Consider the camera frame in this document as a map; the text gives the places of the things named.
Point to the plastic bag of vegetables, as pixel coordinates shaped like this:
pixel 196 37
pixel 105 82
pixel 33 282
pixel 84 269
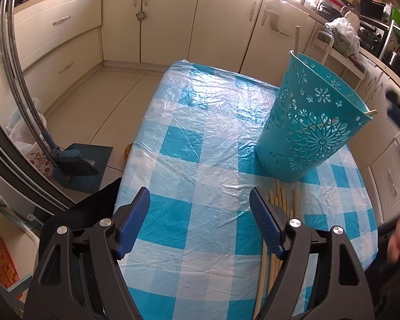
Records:
pixel 346 39

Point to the blue dustpan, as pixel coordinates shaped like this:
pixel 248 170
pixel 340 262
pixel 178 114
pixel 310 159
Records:
pixel 81 167

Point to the teal perforated plastic bucket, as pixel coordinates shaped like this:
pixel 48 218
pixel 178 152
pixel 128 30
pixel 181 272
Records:
pixel 315 113

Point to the blue white checkered tablecloth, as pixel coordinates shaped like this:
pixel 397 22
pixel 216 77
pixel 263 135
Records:
pixel 199 252

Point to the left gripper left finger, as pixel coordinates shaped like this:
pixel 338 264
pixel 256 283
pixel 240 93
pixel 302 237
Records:
pixel 128 222

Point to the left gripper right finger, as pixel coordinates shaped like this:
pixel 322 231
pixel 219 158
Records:
pixel 271 221

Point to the white rolling storage cart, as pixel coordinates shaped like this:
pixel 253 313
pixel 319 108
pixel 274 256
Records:
pixel 351 66

